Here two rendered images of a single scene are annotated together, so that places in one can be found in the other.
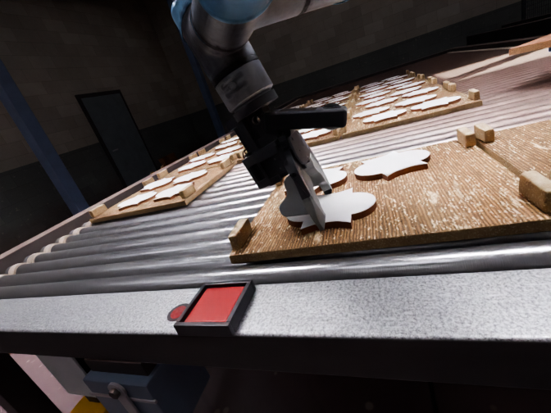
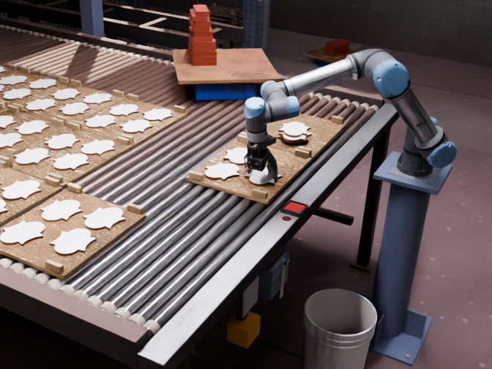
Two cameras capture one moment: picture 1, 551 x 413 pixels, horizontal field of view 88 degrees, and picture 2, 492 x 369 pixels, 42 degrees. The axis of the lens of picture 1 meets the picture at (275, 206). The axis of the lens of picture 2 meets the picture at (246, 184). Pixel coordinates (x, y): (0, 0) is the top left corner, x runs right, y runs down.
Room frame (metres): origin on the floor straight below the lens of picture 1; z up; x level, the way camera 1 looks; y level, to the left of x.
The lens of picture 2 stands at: (0.35, 2.09, 2.09)
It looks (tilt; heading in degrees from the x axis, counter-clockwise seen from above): 29 degrees down; 274
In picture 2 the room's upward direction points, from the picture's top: 3 degrees clockwise
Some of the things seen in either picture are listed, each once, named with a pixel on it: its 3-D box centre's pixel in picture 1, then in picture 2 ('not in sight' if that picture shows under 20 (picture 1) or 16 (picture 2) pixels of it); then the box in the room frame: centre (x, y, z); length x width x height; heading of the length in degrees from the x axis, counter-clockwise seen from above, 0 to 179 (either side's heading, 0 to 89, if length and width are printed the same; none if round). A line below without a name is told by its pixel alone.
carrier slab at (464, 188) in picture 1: (365, 191); (250, 169); (0.47, -0.16, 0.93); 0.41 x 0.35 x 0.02; 67
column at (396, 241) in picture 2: not in sight; (398, 254); (-0.20, -0.38, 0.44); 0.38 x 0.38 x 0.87; 66
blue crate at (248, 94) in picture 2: not in sight; (222, 80); (0.69, -1.05, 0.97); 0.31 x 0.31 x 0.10; 14
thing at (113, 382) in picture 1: (150, 383); (269, 273); (0.37, 0.29, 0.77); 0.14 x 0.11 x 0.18; 66
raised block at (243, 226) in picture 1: (240, 233); (259, 193); (0.43, 0.07, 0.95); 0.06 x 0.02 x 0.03; 157
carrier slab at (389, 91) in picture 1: (389, 90); (15, 86); (1.70, -0.84, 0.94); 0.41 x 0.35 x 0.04; 66
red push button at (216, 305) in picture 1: (217, 306); (294, 209); (0.30, 0.11, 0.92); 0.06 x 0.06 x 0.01; 66
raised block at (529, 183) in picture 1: (539, 190); (302, 153); (0.28, -0.29, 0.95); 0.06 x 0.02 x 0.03; 157
